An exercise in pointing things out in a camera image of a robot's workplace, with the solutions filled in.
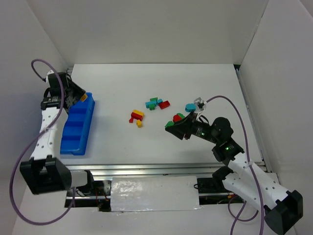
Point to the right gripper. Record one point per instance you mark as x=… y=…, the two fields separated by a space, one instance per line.
x=188 y=125

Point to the blue compartment bin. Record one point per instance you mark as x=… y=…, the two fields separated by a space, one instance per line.
x=76 y=129

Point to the teal rounded lego brick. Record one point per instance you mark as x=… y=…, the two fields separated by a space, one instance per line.
x=190 y=107

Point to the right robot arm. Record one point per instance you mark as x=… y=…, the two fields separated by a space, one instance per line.
x=282 y=208

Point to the aluminium front rail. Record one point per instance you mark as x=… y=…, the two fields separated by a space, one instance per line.
x=143 y=170

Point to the red rounded lego brick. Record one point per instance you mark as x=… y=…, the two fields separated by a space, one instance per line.
x=177 y=118

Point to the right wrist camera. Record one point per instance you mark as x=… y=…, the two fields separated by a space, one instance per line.
x=200 y=106

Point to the small yellow lego cube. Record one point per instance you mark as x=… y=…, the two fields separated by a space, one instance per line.
x=139 y=123

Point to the long yellow lego brick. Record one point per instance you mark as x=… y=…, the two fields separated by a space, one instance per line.
x=138 y=113

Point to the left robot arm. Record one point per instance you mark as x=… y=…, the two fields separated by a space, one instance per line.
x=44 y=172

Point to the long teal lego brick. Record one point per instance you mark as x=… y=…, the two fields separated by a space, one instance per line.
x=148 y=104

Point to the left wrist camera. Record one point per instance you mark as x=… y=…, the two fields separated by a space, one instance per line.
x=51 y=78

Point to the white taped panel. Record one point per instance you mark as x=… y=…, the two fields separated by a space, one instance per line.
x=154 y=194

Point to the red square lego brick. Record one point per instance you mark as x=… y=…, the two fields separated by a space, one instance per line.
x=164 y=104

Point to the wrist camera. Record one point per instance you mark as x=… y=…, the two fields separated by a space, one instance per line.
x=200 y=106
x=51 y=78

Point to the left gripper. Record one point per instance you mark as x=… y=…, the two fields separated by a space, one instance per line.
x=75 y=91

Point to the long red lego brick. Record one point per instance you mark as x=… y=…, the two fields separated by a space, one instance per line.
x=136 y=116

